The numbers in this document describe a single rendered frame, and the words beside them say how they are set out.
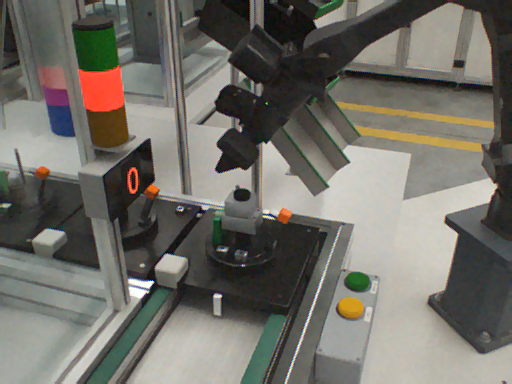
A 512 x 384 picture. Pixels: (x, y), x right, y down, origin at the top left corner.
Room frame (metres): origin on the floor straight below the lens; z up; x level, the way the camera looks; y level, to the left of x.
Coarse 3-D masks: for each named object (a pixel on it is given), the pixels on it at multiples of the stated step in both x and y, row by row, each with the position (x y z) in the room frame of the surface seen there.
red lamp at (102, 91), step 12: (84, 72) 0.64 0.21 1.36; (96, 72) 0.63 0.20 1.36; (108, 72) 0.64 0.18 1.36; (120, 72) 0.66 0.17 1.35; (84, 84) 0.64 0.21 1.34; (96, 84) 0.63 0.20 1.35; (108, 84) 0.64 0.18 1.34; (120, 84) 0.65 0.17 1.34; (84, 96) 0.64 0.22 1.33; (96, 96) 0.63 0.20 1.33; (108, 96) 0.63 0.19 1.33; (120, 96) 0.65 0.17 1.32; (96, 108) 0.63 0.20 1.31; (108, 108) 0.63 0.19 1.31
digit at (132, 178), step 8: (136, 160) 0.66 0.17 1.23; (128, 168) 0.64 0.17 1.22; (136, 168) 0.66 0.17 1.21; (128, 176) 0.64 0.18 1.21; (136, 176) 0.66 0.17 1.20; (128, 184) 0.64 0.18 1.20; (136, 184) 0.65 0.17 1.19; (128, 192) 0.63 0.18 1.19; (136, 192) 0.65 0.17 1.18; (128, 200) 0.63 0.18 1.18
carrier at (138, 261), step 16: (128, 208) 0.91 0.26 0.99; (160, 208) 0.94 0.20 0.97; (192, 208) 0.94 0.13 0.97; (128, 224) 0.86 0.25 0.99; (144, 224) 0.85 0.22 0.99; (160, 224) 0.88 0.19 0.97; (176, 224) 0.88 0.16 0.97; (192, 224) 0.91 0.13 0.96; (128, 240) 0.82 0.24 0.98; (144, 240) 0.83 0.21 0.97; (160, 240) 0.83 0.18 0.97; (176, 240) 0.84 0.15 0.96; (128, 256) 0.78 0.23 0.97; (144, 256) 0.78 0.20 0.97; (160, 256) 0.78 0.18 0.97; (128, 272) 0.74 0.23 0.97; (144, 272) 0.73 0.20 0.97
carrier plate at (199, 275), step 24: (192, 240) 0.83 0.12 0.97; (288, 240) 0.83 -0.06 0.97; (312, 240) 0.83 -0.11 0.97; (192, 264) 0.76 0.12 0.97; (288, 264) 0.76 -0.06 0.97; (192, 288) 0.70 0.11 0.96; (216, 288) 0.69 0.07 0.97; (240, 288) 0.69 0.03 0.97; (264, 288) 0.69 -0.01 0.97; (288, 288) 0.69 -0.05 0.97; (288, 312) 0.65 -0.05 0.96
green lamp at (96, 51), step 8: (72, 32) 0.64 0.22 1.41; (80, 32) 0.63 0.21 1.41; (88, 32) 0.63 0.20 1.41; (96, 32) 0.63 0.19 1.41; (104, 32) 0.64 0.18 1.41; (112, 32) 0.65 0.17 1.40; (80, 40) 0.63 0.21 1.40; (88, 40) 0.63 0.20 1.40; (96, 40) 0.63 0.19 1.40; (104, 40) 0.64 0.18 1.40; (112, 40) 0.65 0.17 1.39; (80, 48) 0.63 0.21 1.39; (88, 48) 0.63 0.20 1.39; (96, 48) 0.63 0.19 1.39; (104, 48) 0.64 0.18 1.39; (112, 48) 0.65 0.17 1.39; (80, 56) 0.64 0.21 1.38; (88, 56) 0.63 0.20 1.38; (96, 56) 0.63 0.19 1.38; (104, 56) 0.64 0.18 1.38; (112, 56) 0.64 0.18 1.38; (80, 64) 0.64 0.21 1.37; (88, 64) 0.63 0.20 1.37; (96, 64) 0.63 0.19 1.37; (104, 64) 0.63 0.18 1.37; (112, 64) 0.64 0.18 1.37
